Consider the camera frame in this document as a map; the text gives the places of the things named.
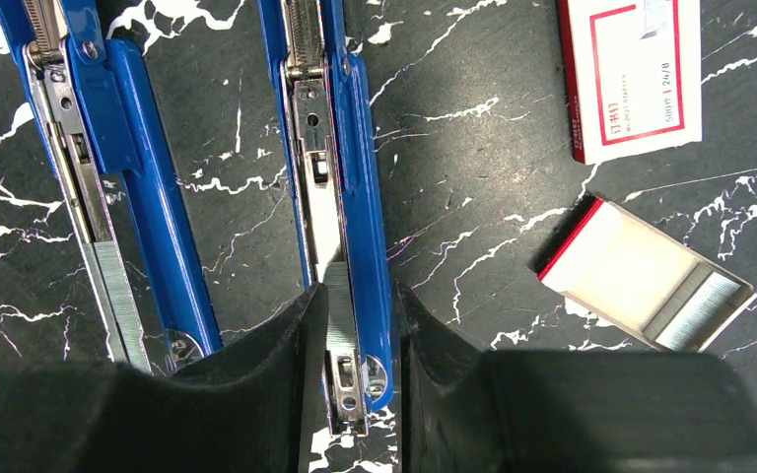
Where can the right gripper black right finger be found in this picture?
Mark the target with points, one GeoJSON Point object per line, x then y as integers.
{"type": "Point", "coordinates": [467, 410]}

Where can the red white staple box sleeve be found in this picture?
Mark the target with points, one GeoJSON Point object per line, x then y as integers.
{"type": "Point", "coordinates": [633, 76]}

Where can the staple box tray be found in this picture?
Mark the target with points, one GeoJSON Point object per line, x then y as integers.
{"type": "Point", "coordinates": [623, 269]}

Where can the white staple strip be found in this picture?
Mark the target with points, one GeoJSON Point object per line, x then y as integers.
{"type": "Point", "coordinates": [116, 304]}
{"type": "Point", "coordinates": [341, 335]}

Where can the staples inside inner tray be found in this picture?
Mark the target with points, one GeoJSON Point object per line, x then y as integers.
{"type": "Point", "coordinates": [690, 307]}

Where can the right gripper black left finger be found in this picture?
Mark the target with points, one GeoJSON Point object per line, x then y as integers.
{"type": "Point", "coordinates": [248, 408]}

